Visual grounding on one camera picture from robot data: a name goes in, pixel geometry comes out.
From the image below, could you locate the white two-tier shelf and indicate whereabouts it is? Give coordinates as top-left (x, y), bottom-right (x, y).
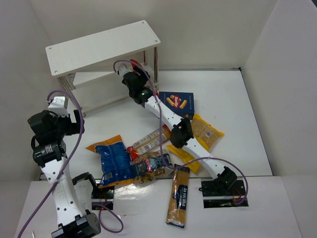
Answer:
top-left (46, 20), bottom-right (160, 115)

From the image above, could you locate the blue orange pasta bag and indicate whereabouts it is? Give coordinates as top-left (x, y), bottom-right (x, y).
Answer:
top-left (86, 135), bottom-right (134, 188)

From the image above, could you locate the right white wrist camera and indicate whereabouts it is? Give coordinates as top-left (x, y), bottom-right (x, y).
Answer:
top-left (117, 63), bottom-right (132, 77)

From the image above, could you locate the clear blue fusilli bag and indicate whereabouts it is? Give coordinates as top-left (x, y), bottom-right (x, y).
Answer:
top-left (131, 149), bottom-right (173, 184)

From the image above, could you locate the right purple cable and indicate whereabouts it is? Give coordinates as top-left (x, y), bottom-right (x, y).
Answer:
top-left (113, 59), bottom-right (249, 205)

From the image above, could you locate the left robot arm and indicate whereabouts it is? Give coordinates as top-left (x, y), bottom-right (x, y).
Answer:
top-left (28, 110), bottom-right (101, 238)

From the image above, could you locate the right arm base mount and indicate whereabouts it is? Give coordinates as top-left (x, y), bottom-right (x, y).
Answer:
top-left (198, 179), bottom-right (249, 209)

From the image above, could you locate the yellow macaroni bag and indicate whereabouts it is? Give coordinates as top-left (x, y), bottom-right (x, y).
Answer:
top-left (166, 114), bottom-right (224, 177)

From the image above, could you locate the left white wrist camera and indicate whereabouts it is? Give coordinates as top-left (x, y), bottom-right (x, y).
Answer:
top-left (48, 96), bottom-right (68, 118)

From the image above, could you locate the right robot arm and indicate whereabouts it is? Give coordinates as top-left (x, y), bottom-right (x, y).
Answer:
top-left (117, 69), bottom-right (237, 194)

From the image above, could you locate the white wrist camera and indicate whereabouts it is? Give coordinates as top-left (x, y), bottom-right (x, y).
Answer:
top-left (48, 96), bottom-right (68, 118)
top-left (117, 63), bottom-right (132, 77)

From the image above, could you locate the blue Barilla rigatoni box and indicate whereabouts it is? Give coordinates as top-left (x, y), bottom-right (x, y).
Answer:
top-left (159, 91), bottom-right (195, 120)

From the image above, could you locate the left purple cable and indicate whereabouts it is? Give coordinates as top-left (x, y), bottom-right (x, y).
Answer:
top-left (16, 89), bottom-right (124, 238)

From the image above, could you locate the red clear spaghetti bag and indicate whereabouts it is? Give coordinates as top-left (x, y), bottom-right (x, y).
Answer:
top-left (126, 125), bottom-right (171, 161)

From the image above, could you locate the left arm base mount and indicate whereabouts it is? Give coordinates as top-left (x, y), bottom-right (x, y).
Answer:
top-left (91, 186), bottom-right (114, 210)

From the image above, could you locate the La Sicilia spaghetti bag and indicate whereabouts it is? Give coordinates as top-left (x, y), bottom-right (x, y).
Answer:
top-left (165, 167), bottom-right (190, 229)

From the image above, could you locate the purple cable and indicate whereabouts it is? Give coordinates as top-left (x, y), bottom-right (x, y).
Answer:
top-left (16, 89), bottom-right (124, 238)
top-left (113, 59), bottom-right (249, 205)

